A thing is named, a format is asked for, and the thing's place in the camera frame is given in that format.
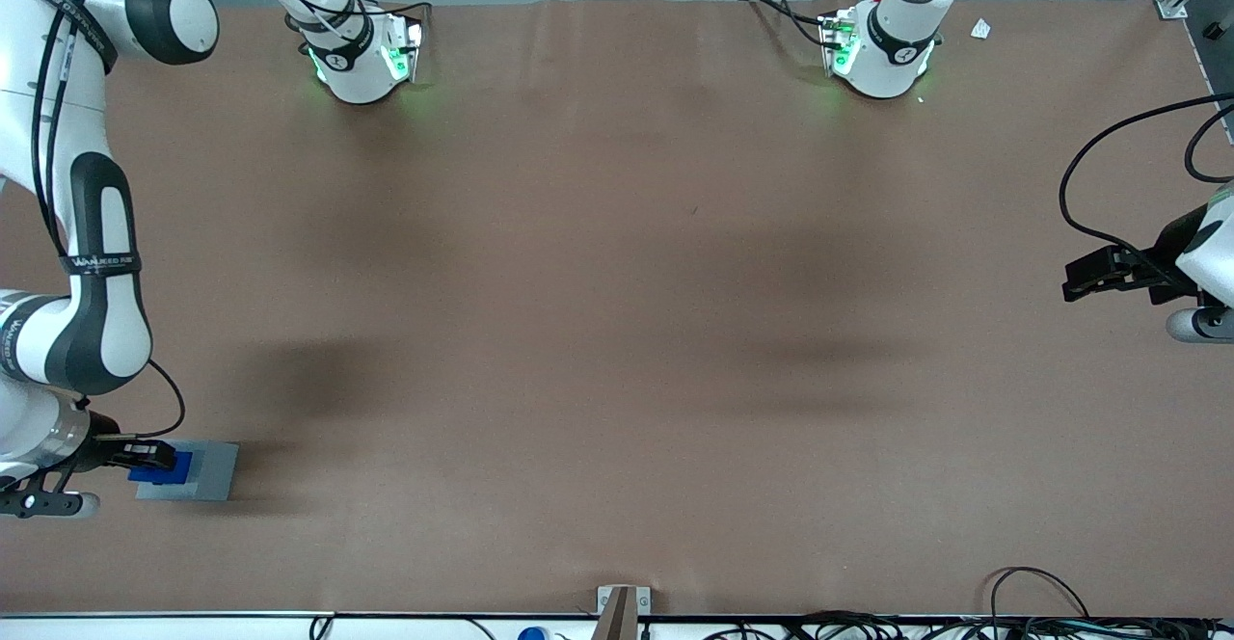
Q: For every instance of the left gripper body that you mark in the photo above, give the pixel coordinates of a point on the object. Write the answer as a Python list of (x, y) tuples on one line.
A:
[(1161, 256)]

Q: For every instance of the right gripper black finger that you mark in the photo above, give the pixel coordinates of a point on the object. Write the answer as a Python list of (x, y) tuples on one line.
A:
[(145, 448), (154, 465)]

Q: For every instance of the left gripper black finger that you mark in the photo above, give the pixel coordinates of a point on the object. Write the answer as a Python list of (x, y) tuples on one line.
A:
[(1109, 286), (1104, 264)]

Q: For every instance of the blue plastic part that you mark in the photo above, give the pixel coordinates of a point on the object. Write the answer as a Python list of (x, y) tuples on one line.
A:
[(183, 466)]

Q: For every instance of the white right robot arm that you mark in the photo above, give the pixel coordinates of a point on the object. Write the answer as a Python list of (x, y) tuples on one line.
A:
[(96, 235)]

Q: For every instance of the gray square base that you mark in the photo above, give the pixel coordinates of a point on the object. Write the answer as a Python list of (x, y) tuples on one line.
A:
[(214, 471)]

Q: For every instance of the white paper scrap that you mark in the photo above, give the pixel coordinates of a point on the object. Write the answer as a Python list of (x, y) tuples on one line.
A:
[(980, 29)]

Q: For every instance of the brown upright beam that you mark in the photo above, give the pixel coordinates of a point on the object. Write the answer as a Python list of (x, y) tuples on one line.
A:
[(617, 616)]

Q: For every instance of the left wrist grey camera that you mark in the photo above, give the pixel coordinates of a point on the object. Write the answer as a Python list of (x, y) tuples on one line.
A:
[(1200, 325)]

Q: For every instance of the small metal bracket plate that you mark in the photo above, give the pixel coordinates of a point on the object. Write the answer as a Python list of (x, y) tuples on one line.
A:
[(644, 600)]

